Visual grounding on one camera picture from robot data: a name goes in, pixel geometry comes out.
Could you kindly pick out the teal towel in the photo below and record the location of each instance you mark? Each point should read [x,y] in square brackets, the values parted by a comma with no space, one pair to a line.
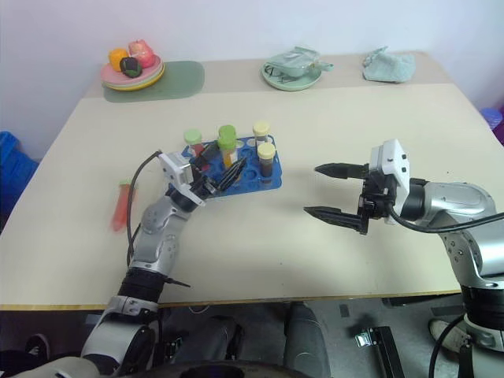
[390,67]

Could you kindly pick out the white tube yellow cap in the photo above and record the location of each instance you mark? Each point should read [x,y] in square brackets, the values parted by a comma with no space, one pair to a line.
[262,128]

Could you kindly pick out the red toy apple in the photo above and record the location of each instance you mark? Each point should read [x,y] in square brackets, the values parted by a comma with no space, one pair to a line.
[141,52]

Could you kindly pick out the blue purple plastic object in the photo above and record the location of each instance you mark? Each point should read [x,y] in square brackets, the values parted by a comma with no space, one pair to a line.
[495,118]

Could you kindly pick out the black table foot with bracket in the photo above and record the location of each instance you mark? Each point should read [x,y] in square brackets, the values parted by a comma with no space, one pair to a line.
[384,346]
[173,350]

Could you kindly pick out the light green plate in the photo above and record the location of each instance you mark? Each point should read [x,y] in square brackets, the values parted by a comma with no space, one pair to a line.
[291,84]

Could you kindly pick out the blue test tube rack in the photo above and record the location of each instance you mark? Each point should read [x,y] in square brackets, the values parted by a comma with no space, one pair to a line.
[252,185]

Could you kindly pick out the orange toy pepper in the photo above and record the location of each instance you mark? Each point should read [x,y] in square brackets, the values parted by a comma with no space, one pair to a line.
[116,58]

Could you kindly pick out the yellow plate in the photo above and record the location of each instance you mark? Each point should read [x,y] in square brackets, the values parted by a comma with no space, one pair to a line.
[151,82]

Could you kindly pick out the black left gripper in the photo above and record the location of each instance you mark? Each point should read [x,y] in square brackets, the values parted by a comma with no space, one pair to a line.
[204,183]

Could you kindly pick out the brown tube yellow cap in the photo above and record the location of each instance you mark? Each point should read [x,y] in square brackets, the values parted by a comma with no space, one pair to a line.
[266,150]

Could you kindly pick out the pink plate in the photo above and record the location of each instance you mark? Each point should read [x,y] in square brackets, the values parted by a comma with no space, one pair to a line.
[112,75]

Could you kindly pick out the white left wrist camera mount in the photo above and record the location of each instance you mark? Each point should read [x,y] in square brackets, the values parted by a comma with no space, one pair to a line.
[175,167]

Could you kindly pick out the mint green stacked plate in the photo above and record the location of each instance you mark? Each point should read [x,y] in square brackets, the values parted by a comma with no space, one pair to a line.
[118,86]

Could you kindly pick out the black green toy fruit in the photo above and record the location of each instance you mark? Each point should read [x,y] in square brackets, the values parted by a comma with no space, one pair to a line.
[130,67]

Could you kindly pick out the red tube green cap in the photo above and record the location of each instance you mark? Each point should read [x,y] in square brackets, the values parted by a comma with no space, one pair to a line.
[193,136]
[118,216]

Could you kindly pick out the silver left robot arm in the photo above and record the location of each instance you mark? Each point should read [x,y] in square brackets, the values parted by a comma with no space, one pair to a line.
[157,232]

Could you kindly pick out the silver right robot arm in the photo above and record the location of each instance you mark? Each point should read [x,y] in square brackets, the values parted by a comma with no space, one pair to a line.
[453,201]

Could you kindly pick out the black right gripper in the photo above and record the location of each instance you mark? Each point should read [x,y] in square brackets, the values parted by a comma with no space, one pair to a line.
[376,201]

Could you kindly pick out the dark grey rounded shape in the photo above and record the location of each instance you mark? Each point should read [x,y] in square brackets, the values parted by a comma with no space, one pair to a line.
[307,338]
[212,338]

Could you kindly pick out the green placemat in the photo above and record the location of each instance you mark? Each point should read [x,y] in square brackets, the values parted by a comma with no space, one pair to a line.
[181,80]

